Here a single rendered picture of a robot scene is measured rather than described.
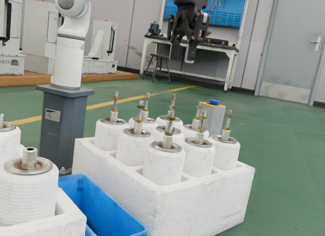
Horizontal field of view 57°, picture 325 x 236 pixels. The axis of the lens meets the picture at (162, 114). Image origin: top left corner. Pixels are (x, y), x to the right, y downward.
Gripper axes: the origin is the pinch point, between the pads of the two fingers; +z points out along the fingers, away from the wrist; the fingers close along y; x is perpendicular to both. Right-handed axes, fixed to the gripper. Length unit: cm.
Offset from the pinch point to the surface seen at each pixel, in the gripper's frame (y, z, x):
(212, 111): -25.5, 17.8, 31.9
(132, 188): 0.7, 31.9, -7.8
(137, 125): -10.5, 19.6, -3.7
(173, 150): 2.8, 21.7, 0.4
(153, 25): -426, -45, 191
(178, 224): 7.4, 38.5, 2.3
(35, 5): -286, -28, -8
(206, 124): -26.7, 22.9, 31.6
